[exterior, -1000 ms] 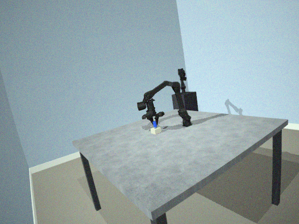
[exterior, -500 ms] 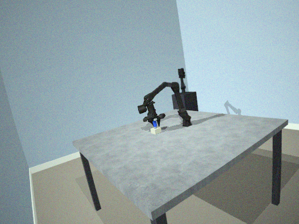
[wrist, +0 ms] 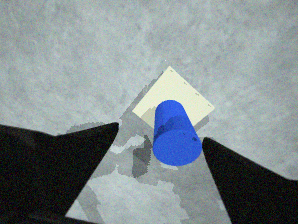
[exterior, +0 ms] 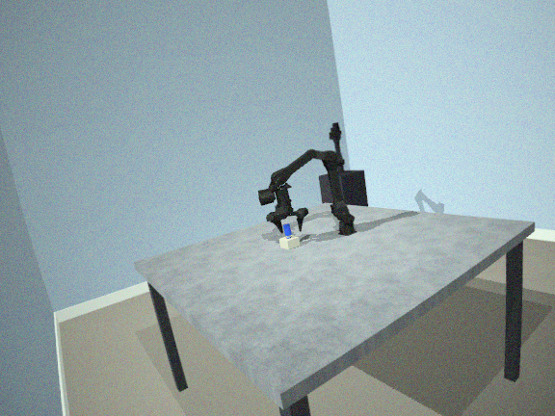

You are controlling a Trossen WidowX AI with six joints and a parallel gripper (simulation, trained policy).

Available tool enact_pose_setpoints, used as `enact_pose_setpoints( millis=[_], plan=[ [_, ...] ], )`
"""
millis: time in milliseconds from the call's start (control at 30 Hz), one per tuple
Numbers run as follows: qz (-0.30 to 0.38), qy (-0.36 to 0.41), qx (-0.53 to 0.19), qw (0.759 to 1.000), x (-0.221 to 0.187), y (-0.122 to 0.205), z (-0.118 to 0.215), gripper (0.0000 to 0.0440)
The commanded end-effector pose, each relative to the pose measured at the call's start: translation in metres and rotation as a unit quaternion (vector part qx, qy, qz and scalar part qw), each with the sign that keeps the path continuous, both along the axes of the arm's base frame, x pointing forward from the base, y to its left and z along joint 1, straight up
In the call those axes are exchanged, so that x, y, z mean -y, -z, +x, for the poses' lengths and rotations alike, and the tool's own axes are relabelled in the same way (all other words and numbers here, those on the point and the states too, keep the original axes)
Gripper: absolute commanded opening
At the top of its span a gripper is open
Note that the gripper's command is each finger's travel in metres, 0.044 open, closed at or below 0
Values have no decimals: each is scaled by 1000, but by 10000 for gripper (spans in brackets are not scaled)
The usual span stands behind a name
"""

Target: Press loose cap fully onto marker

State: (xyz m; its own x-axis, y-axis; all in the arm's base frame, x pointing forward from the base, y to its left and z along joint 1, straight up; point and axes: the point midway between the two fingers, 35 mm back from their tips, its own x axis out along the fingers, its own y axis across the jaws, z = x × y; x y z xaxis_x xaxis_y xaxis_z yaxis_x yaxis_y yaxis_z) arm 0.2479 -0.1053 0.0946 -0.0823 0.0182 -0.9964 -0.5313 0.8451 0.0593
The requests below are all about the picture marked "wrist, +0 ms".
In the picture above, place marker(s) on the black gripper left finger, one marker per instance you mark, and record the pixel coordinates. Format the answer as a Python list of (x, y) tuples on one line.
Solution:
[(62, 164)]

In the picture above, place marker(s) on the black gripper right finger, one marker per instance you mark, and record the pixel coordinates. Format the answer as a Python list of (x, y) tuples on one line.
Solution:
[(250, 192)]

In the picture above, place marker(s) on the blue cylinder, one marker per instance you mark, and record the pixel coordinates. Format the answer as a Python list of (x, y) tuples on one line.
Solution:
[(175, 142)]

